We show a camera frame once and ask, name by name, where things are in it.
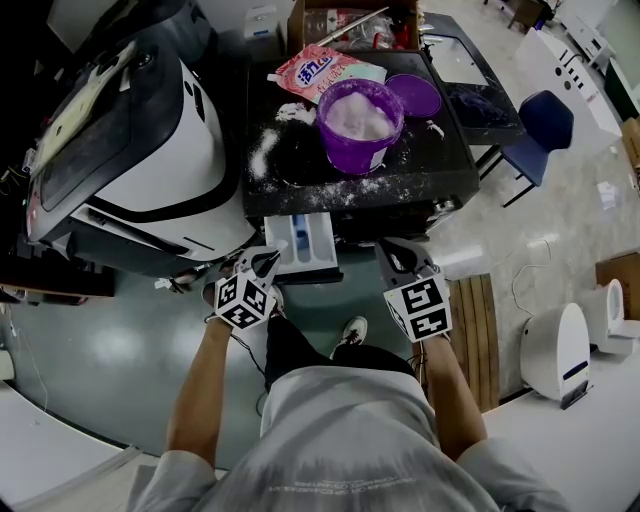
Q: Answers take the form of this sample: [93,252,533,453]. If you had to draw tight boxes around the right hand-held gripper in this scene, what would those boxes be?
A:
[374,237,454,344]

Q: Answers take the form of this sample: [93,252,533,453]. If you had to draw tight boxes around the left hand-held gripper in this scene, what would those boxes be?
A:
[213,244,284,331]

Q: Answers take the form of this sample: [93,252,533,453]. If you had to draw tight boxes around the white detergent drawer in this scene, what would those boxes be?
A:
[263,213,340,277]

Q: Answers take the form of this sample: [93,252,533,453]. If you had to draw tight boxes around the purple plastic bucket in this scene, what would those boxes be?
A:
[316,78,405,175]

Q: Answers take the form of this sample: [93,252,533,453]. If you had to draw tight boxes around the person's left forearm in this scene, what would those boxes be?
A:
[166,317,234,471]

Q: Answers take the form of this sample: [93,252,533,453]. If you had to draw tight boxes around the person's right forearm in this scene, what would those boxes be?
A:
[422,333,489,461]

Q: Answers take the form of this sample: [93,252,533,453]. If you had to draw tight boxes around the pink detergent pouch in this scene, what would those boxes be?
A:
[267,43,389,105]

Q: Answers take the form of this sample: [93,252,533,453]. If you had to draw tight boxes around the person's right shoe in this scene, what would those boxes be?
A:
[329,315,369,359]

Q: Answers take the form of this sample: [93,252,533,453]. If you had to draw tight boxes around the person's black trousers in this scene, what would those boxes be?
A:
[263,314,417,396]

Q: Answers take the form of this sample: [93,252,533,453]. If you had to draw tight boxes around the black front-load washing machine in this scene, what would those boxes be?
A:
[243,48,481,236]

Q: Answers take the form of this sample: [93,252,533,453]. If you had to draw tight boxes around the wooden slat platform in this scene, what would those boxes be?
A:
[444,273,501,414]

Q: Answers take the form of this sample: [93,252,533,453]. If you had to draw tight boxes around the white and black washing machine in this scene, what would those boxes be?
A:
[24,42,259,276]

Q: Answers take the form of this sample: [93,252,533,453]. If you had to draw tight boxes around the purple bucket lid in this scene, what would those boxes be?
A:
[385,73,442,120]

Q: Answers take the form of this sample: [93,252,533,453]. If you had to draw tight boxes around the round white toilet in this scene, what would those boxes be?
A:
[519,302,594,409]

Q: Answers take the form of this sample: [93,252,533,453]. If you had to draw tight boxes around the black sink cabinet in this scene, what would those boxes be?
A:
[419,12,529,146]

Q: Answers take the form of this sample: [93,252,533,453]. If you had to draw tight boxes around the person's white shirt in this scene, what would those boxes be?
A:
[129,364,574,512]

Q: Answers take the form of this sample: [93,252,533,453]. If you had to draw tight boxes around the blue chair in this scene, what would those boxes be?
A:
[501,90,575,209]

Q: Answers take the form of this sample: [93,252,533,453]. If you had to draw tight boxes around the white paper sheet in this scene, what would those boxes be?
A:
[597,180,621,211]

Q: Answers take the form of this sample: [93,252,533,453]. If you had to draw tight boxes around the white toilet with open lid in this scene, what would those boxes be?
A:
[579,278,640,356]

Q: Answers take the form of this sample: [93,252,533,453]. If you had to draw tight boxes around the brown cardboard box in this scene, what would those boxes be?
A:
[594,252,640,301]
[619,117,640,191]

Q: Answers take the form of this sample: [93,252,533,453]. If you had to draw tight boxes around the cream plastic panel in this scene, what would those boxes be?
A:
[29,39,139,174]

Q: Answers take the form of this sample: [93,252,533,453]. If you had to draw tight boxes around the white box with blue label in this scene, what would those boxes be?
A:
[244,4,286,41]

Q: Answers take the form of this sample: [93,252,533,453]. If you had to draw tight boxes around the open cardboard box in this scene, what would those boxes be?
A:
[287,0,421,51]

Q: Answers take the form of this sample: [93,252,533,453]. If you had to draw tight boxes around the white bathtub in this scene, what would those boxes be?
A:
[514,27,624,146]

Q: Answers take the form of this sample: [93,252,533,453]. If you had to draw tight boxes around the metal rod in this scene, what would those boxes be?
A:
[317,6,390,45]

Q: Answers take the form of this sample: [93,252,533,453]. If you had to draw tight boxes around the dark grey bulky appliance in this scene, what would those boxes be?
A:
[47,0,221,56]

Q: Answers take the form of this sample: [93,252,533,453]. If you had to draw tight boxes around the dark wooden desk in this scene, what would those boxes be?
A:
[507,0,551,34]

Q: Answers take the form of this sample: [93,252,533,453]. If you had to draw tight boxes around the green bathtub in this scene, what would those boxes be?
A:
[604,57,640,121]

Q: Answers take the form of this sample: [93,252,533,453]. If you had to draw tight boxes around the white vanity cabinet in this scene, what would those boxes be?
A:
[557,4,616,66]

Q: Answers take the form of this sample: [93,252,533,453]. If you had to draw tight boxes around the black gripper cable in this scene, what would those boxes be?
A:
[229,329,269,381]

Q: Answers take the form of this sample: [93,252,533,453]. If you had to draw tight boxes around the white floor cable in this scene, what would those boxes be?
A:
[512,237,554,319]

